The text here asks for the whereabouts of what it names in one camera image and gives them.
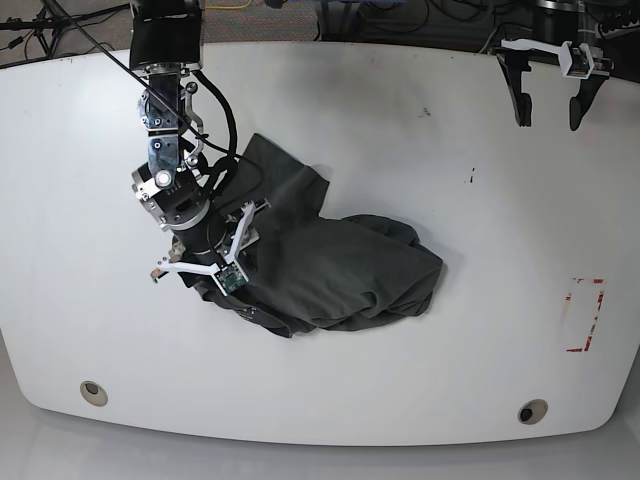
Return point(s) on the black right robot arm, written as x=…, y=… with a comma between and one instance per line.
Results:
x=177, y=186

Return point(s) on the white power strip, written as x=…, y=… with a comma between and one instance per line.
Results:
x=619, y=24

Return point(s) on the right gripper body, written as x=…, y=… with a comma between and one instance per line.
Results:
x=206, y=242

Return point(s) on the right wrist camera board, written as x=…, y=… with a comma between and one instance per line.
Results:
x=230, y=279

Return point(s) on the dark grey T-shirt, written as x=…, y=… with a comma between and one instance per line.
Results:
x=307, y=272

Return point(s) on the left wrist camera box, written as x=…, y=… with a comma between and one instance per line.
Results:
x=583, y=60

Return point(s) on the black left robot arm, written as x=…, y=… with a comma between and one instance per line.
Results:
x=565, y=31

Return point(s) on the red tape rectangle marking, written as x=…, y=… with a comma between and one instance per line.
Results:
x=580, y=314

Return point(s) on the left table cable grommet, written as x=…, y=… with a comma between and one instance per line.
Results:
x=94, y=394

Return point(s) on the table cable grommet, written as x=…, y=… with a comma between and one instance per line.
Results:
x=533, y=412
x=94, y=394

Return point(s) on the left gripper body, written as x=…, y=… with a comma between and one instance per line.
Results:
x=531, y=47

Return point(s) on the right table cable grommet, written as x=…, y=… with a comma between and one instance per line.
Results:
x=533, y=412

